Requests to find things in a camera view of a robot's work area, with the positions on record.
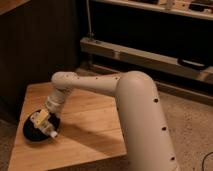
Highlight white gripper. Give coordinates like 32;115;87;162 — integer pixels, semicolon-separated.
45;97;63;114

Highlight white plastic bottle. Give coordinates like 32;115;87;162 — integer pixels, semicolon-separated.
34;109;58;138

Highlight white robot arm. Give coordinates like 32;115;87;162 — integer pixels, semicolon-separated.
45;71;180;171

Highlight black ceramic bowl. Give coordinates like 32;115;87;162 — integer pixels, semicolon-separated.
22;110;60;142

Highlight wooden table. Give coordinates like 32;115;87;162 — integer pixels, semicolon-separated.
8;83;126;171

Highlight dark wooden cabinet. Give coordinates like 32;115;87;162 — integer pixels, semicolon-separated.
0;0;78;123

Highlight metal pole stand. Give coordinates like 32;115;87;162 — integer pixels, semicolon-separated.
86;0;94;41

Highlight long grey metal case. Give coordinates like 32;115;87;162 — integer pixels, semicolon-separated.
80;37;213;84

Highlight wooden shelf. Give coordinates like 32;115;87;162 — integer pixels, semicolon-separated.
93;0;213;21

